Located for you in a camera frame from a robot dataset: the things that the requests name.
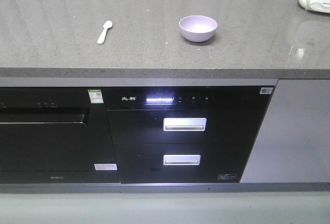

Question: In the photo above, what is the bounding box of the lilac plastic bowl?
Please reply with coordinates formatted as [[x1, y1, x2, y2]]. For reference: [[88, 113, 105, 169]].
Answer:
[[179, 15, 218, 42]]

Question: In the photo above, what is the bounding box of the pale green plastic spoon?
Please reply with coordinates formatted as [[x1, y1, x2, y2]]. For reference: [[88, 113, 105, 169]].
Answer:
[[97, 20, 113, 44]]

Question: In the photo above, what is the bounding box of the black disinfection cabinet appliance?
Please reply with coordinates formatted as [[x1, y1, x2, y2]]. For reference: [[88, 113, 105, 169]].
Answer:
[[103, 86, 272, 184]]

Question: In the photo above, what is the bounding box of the green white energy label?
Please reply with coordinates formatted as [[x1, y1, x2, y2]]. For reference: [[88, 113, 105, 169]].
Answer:
[[88, 89, 104, 104]]

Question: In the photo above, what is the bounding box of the white sticker on dishwasher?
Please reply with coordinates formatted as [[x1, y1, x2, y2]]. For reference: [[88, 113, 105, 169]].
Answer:
[[94, 163, 118, 171]]

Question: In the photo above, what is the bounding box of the QR code sticker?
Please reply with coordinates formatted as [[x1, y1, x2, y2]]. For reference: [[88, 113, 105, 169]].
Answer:
[[259, 87, 273, 94]]

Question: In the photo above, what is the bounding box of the black built-in dishwasher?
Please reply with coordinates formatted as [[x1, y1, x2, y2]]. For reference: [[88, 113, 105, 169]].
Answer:
[[1, 87, 119, 184]]

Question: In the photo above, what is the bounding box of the grey cabinet door panel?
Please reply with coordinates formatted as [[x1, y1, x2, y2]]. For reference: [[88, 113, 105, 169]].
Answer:
[[241, 79, 329, 183]]

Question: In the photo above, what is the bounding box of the upper silver drawer handle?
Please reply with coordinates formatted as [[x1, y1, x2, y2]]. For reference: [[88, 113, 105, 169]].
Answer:
[[163, 118, 207, 132]]

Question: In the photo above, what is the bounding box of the silver drawer handle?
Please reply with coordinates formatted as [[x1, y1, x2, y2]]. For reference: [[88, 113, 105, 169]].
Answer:
[[163, 154, 201, 166], [163, 118, 207, 132]]

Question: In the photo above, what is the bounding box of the lower silver drawer handle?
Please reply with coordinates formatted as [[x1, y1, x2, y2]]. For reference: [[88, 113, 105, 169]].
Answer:
[[163, 154, 201, 166]]

